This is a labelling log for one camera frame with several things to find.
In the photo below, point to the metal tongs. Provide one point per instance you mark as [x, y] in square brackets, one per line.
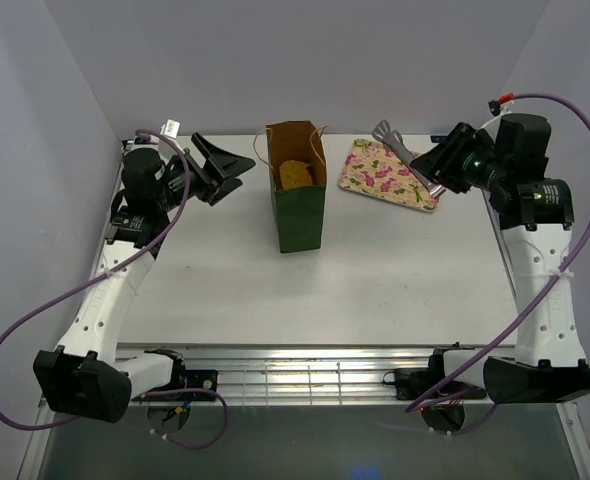
[394, 142]

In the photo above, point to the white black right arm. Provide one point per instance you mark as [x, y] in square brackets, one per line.
[506, 159]

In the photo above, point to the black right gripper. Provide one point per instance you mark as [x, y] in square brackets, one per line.
[436, 161]

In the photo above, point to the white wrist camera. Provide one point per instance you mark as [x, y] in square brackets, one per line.
[167, 132]
[498, 108]

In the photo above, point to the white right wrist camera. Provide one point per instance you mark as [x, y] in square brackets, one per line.
[498, 108]

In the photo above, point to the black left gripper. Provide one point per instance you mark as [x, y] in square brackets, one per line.
[225, 163]

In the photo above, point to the sliced brown bread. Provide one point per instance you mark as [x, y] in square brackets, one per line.
[295, 174]

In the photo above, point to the green paper bag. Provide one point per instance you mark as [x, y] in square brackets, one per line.
[298, 213]

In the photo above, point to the aluminium frame rails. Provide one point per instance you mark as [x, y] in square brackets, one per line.
[258, 377]

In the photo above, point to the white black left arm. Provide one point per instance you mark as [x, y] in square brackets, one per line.
[83, 376]

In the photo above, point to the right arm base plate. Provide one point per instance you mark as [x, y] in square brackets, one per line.
[410, 383]

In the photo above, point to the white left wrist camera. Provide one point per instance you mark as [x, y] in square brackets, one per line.
[167, 132]

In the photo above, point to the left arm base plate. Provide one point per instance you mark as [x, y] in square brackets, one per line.
[198, 379]

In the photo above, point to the floral tray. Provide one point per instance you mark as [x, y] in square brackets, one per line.
[370, 169]

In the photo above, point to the blue label right corner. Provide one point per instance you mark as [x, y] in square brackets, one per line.
[437, 138]

